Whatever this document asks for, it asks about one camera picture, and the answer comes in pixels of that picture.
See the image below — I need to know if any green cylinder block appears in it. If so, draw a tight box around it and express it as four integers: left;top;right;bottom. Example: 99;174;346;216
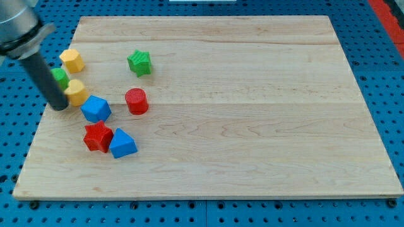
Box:
50;68;70;91

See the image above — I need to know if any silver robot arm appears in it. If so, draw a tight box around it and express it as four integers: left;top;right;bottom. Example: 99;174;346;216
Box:
1;0;56;60

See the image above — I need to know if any green star block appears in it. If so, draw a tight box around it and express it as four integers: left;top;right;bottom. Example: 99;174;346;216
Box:
127;50;152;78

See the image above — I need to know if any red star block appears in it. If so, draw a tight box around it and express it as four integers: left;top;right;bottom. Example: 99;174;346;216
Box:
83;120;114;153

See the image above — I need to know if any wooden board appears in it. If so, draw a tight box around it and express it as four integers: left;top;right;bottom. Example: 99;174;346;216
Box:
13;16;403;201

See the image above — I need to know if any red cylinder block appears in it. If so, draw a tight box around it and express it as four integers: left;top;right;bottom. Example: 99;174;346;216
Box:
125;88;149;115

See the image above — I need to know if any blue triangle block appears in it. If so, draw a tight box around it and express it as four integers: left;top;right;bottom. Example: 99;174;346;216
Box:
109;128;138;159

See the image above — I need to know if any blue cube block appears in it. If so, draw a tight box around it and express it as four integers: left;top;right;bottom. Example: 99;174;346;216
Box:
80;95;112;123

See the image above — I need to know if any yellow heart block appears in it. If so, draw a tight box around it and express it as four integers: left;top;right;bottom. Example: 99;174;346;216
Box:
64;79;90;107

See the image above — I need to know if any yellow hexagon block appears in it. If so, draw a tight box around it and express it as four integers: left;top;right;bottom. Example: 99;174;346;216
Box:
59;49;85;73

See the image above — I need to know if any black pusher rod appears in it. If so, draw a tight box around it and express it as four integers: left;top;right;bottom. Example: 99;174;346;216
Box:
20;52;69;111

